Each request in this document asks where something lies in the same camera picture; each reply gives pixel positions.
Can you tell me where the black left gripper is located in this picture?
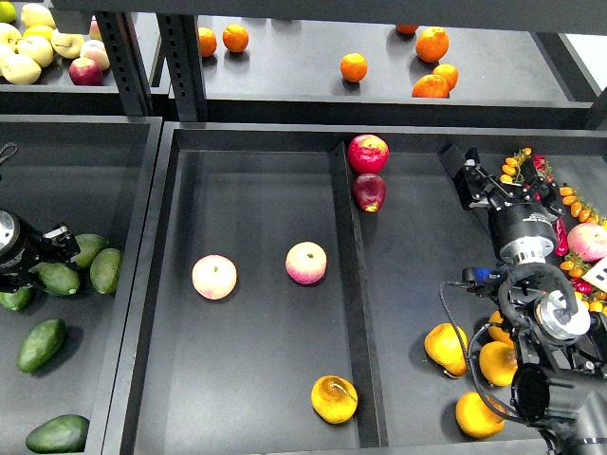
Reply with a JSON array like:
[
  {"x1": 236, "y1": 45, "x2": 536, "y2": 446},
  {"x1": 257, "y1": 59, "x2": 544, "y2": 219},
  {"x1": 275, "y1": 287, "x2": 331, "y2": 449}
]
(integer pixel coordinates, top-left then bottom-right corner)
[{"x1": 0, "y1": 210, "x2": 81, "y2": 293}]

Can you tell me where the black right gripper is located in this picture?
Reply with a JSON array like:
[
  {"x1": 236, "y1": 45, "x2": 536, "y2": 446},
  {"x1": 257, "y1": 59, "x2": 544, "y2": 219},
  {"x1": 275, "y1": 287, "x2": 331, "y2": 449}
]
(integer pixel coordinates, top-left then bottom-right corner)
[{"x1": 452, "y1": 146, "x2": 562, "y2": 261}]

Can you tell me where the dark green avocado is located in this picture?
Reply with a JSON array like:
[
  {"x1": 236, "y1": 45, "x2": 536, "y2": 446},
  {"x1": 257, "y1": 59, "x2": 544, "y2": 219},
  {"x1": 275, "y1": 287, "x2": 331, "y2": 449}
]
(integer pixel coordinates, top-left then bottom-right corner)
[{"x1": 33, "y1": 263, "x2": 80, "y2": 297}]

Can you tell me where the yellow pear behind arm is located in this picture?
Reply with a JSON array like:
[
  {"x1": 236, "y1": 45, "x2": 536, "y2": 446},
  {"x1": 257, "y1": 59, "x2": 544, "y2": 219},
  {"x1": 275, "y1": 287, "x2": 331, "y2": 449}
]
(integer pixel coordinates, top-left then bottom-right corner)
[{"x1": 487, "y1": 310, "x2": 514, "y2": 348}]

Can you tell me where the yellow pear under arm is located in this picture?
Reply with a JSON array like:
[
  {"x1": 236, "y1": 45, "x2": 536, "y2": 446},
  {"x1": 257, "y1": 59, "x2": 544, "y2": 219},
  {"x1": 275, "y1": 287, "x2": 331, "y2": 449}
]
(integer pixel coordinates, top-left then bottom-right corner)
[{"x1": 479, "y1": 341, "x2": 518, "y2": 387}]

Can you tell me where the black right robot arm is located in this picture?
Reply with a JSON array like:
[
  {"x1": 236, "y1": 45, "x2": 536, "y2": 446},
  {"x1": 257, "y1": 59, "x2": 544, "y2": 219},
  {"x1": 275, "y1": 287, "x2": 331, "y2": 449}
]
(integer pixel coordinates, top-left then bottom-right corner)
[{"x1": 438, "y1": 145, "x2": 606, "y2": 454}]

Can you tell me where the bright green avocado far left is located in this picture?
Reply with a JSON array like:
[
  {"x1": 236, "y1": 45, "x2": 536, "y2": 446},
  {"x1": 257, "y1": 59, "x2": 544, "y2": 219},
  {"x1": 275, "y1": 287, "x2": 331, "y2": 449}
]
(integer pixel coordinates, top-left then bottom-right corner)
[{"x1": 0, "y1": 287, "x2": 34, "y2": 311}]

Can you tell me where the light green avocado top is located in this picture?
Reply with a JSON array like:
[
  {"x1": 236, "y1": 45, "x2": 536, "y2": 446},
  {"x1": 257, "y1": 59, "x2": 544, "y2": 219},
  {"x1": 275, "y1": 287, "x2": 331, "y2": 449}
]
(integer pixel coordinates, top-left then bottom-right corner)
[{"x1": 75, "y1": 233, "x2": 109, "y2": 269}]

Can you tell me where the avocado lying left tray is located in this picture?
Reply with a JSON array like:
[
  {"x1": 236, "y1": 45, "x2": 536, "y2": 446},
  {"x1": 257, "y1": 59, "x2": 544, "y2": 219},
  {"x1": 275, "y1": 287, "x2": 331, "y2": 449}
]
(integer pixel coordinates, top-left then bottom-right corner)
[{"x1": 16, "y1": 318, "x2": 67, "y2": 373}]

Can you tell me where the yellow pear beside divider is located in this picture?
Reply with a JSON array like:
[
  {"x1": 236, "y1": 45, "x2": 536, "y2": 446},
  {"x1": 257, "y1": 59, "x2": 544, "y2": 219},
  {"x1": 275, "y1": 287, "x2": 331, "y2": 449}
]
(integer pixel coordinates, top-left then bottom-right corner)
[{"x1": 424, "y1": 322, "x2": 469, "y2": 377}]

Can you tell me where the avocado bottom left corner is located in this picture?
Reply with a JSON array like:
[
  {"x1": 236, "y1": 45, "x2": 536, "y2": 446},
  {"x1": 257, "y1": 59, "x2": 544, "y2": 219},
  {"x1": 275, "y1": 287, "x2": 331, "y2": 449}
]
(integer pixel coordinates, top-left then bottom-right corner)
[{"x1": 26, "y1": 414, "x2": 90, "y2": 454}]

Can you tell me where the upper cherry tomato bunch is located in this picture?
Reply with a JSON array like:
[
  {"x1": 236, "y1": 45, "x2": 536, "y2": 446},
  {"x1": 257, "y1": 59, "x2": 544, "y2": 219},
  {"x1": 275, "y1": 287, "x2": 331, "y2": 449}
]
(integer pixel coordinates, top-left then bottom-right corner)
[{"x1": 499, "y1": 147, "x2": 554, "y2": 188}]

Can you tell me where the cherry tomato bunch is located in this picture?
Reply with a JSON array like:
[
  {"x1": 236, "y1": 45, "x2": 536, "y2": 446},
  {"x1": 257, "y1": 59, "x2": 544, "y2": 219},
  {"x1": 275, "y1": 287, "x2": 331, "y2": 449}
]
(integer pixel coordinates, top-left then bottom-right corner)
[
  {"x1": 499, "y1": 147, "x2": 554, "y2": 188},
  {"x1": 560, "y1": 252, "x2": 606, "y2": 314}
]

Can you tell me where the orange cherry tomato sprig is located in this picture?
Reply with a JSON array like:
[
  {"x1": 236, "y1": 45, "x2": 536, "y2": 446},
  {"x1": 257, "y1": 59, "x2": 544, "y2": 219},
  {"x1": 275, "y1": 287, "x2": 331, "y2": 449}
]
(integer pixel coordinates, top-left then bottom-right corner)
[{"x1": 560, "y1": 186, "x2": 606, "y2": 228}]

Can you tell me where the red chili pepper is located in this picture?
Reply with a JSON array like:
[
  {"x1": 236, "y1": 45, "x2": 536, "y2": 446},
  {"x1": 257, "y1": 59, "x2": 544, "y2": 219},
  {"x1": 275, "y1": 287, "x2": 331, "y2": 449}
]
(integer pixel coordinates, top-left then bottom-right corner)
[{"x1": 553, "y1": 218, "x2": 569, "y2": 257}]

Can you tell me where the pink apple right tray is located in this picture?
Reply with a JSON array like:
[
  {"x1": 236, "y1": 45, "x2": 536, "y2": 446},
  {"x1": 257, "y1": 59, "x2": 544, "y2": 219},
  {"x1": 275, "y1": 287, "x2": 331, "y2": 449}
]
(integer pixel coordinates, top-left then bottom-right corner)
[{"x1": 567, "y1": 223, "x2": 606, "y2": 263}]

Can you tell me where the black left tray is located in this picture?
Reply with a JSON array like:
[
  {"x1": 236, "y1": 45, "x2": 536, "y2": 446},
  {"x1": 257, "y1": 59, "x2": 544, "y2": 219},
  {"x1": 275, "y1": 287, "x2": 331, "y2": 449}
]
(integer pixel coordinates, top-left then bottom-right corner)
[{"x1": 1, "y1": 116, "x2": 161, "y2": 454}]

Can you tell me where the white label card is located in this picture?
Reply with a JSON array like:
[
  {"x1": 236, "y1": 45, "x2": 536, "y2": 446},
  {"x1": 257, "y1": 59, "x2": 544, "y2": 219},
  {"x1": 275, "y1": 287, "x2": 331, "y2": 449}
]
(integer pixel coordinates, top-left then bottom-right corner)
[{"x1": 582, "y1": 257, "x2": 607, "y2": 292}]

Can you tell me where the orange at shelf edge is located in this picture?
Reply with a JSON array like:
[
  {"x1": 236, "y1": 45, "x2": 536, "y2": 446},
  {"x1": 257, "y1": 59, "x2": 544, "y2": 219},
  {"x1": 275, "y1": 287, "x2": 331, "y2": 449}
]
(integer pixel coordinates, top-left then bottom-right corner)
[{"x1": 412, "y1": 74, "x2": 450, "y2": 99}]

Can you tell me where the small orange right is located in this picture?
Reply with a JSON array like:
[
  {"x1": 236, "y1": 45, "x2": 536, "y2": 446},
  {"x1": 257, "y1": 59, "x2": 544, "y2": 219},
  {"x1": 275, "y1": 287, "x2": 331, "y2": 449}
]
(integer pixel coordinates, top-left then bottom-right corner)
[{"x1": 432, "y1": 64, "x2": 459, "y2": 90}]

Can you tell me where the lower cherry tomato bunch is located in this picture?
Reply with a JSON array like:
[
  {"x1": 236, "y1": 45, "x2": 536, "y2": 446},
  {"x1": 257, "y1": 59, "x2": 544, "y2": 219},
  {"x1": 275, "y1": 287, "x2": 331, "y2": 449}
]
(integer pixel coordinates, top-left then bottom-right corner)
[{"x1": 560, "y1": 252, "x2": 606, "y2": 314}]

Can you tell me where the bright red apple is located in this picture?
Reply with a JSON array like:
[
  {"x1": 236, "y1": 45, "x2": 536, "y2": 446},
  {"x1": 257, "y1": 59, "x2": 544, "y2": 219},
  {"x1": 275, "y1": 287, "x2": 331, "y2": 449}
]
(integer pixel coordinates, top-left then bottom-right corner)
[{"x1": 347, "y1": 135, "x2": 390, "y2": 174}]

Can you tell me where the large orange upper right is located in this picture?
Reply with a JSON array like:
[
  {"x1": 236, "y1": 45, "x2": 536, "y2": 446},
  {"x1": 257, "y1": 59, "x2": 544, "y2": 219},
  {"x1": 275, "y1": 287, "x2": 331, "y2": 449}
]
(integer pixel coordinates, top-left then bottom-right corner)
[{"x1": 415, "y1": 27, "x2": 450, "y2": 63}]

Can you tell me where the black upper left shelf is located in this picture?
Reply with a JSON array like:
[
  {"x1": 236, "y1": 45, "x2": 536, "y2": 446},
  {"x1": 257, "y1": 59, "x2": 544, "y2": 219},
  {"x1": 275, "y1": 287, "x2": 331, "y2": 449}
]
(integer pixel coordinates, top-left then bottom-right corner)
[{"x1": 1, "y1": 12, "x2": 171, "y2": 117}]

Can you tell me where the pale yellow apple front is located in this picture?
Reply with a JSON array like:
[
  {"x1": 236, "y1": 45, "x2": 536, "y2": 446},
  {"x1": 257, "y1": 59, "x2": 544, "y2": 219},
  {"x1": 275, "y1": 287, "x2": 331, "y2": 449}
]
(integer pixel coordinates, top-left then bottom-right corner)
[{"x1": 1, "y1": 54, "x2": 42, "y2": 85}]

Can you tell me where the orange under top shelf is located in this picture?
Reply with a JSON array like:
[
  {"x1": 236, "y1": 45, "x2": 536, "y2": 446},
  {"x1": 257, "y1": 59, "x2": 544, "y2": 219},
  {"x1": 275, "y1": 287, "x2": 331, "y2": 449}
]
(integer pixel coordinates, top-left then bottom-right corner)
[{"x1": 395, "y1": 24, "x2": 419, "y2": 35}]

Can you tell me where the red apple upper left shelf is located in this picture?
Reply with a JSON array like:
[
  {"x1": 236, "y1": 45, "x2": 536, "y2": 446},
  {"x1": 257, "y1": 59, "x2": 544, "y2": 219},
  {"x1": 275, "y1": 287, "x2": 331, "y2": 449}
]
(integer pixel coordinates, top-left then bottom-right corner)
[{"x1": 68, "y1": 57, "x2": 104, "y2": 86}]

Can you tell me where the orange upper shelf centre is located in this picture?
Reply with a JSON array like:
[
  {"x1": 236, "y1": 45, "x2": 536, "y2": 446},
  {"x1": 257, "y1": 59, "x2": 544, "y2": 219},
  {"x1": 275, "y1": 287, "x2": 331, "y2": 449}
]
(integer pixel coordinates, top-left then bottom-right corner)
[{"x1": 340, "y1": 53, "x2": 368, "y2": 83}]

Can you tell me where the pink apple centre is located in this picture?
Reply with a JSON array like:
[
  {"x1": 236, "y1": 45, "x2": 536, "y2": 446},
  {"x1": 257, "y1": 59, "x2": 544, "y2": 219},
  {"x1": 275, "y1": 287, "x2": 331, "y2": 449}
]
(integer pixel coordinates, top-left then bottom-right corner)
[{"x1": 285, "y1": 242, "x2": 327, "y2": 285}]

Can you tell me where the black tray divider centre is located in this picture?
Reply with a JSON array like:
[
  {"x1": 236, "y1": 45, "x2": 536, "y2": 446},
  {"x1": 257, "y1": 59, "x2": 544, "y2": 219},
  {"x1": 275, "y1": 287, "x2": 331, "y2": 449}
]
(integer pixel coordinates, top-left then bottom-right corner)
[{"x1": 328, "y1": 142, "x2": 389, "y2": 448}]

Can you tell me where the black upper shelf tray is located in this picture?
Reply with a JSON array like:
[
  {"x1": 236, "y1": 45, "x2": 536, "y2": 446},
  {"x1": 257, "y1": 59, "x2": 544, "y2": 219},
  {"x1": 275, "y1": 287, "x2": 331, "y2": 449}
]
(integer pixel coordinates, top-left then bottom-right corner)
[{"x1": 197, "y1": 16, "x2": 606, "y2": 130}]

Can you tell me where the green avocado by tray wall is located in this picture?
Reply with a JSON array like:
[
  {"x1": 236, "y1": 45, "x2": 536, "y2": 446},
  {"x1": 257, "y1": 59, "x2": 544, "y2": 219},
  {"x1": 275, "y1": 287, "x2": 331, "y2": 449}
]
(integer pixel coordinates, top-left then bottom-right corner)
[{"x1": 89, "y1": 247, "x2": 122, "y2": 295}]

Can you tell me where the black perforated post left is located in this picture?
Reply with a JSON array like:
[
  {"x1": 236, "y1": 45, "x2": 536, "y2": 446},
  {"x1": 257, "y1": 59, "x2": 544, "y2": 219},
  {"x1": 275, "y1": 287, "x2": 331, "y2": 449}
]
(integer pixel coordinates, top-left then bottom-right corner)
[{"x1": 94, "y1": 10, "x2": 154, "y2": 117}]

